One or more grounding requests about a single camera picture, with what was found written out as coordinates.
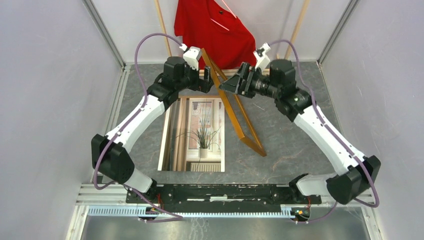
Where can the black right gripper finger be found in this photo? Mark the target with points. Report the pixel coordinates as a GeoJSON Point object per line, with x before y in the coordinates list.
{"type": "Point", "coordinates": [239, 77]}
{"type": "Point", "coordinates": [235, 86]}

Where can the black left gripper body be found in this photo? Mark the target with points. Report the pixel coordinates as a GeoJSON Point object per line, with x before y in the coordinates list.
{"type": "Point", "coordinates": [193, 77]}

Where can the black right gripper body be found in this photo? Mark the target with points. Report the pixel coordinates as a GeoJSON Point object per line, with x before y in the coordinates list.
{"type": "Point", "coordinates": [256, 83]}

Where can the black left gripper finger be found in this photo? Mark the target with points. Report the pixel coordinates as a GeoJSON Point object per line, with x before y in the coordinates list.
{"type": "Point", "coordinates": [207, 75]}
{"type": "Point", "coordinates": [204, 88]}

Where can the brown wooden picture frame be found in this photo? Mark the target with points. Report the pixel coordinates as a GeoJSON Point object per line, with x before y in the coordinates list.
{"type": "Point", "coordinates": [234, 108]}

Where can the plant photo print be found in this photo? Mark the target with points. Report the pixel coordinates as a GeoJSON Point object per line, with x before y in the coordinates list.
{"type": "Point", "coordinates": [193, 138]}

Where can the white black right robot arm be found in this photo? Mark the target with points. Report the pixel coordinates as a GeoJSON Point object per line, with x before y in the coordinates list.
{"type": "Point", "coordinates": [354, 172]}

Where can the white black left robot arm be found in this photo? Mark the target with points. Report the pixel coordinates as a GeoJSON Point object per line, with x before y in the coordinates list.
{"type": "Point", "coordinates": [110, 153]}

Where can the light wooden clothes rack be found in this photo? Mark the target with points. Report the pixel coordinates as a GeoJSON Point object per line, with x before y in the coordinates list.
{"type": "Point", "coordinates": [293, 36]}

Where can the pink clothes hanger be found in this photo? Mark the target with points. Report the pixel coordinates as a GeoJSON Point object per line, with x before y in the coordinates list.
{"type": "Point", "coordinates": [223, 17]}

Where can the red t-shirt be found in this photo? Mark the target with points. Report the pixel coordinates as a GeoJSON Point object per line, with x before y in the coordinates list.
{"type": "Point", "coordinates": [228, 49]}

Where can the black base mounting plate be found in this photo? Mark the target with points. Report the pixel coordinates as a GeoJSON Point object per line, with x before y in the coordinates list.
{"type": "Point", "coordinates": [223, 198]}

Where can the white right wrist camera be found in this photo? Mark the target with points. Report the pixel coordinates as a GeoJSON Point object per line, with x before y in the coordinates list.
{"type": "Point", "coordinates": [262, 59]}

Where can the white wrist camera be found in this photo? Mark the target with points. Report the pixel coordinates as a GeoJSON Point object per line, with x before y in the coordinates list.
{"type": "Point", "coordinates": [191, 55]}
{"type": "Point", "coordinates": [262, 59]}

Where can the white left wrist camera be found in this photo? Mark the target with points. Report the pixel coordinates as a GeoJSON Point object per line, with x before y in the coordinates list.
{"type": "Point", "coordinates": [191, 55]}

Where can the aluminium rail frame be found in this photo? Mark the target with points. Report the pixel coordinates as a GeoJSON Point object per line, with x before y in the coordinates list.
{"type": "Point", "coordinates": [328, 222]}

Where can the grey slotted cable duct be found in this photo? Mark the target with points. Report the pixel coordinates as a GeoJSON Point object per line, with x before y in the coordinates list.
{"type": "Point", "coordinates": [146, 211]}

